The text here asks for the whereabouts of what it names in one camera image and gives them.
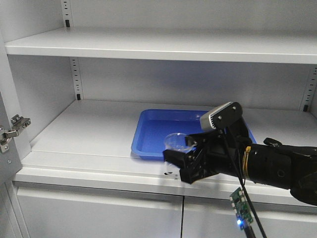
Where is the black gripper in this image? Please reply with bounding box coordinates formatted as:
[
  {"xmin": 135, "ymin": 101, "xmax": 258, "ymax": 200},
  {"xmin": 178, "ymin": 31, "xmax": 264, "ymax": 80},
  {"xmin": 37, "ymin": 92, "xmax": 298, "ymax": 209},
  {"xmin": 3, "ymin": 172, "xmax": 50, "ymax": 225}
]
[{"xmin": 163, "ymin": 131, "xmax": 248, "ymax": 184}]

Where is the black camera cable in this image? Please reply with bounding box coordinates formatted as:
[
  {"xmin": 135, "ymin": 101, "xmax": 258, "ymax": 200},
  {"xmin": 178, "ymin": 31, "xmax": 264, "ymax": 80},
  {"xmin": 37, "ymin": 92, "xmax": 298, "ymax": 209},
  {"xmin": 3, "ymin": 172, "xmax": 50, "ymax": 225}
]
[{"xmin": 221, "ymin": 127, "xmax": 268, "ymax": 238}]

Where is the left cabinet door hinge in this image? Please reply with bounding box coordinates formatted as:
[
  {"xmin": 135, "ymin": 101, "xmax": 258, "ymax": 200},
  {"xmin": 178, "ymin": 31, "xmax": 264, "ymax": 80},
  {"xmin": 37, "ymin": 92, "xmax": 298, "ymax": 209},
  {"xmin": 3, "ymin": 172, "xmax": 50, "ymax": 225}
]
[{"xmin": 0, "ymin": 114, "xmax": 31, "ymax": 153}]

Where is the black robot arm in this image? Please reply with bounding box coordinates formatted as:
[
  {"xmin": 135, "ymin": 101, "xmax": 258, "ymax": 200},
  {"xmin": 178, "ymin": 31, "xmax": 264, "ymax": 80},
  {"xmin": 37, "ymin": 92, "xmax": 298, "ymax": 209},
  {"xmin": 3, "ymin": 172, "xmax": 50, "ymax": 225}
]
[{"xmin": 163, "ymin": 130, "xmax": 317, "ymax": 205}]

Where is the green circuit board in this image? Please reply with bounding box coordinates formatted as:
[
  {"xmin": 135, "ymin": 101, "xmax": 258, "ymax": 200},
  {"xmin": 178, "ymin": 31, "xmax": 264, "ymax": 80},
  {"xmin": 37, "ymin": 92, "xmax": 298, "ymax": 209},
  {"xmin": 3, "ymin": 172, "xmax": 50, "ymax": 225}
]
[{"xmin": 229, "ymin": 187, "xmax": 254, "ymax": 230}]

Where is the clear glass beaker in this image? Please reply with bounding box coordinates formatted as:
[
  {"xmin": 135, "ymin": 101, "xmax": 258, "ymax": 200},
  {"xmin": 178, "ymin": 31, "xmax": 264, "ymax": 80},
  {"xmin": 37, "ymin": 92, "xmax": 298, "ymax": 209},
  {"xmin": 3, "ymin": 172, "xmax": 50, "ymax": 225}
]
[{"xmin": 163, "ymin": 132, "xmax": 195, "ymax": 180}]

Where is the blue plastic tray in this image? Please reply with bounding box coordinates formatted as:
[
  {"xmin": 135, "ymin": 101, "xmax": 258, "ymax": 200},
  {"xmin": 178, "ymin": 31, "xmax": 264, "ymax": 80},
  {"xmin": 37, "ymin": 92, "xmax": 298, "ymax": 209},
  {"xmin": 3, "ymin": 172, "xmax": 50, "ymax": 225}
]
[{"xmin": 130, "ymin": 109, "xmax": 258, "ymax": 161}]

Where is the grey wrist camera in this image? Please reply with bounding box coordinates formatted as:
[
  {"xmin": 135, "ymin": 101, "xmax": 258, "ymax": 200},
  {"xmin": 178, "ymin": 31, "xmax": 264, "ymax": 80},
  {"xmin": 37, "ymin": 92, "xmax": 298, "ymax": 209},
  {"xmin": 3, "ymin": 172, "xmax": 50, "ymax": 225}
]
[{"xmin": 200, "ymin": 102, "xmax": 243, "ymax": 132}]

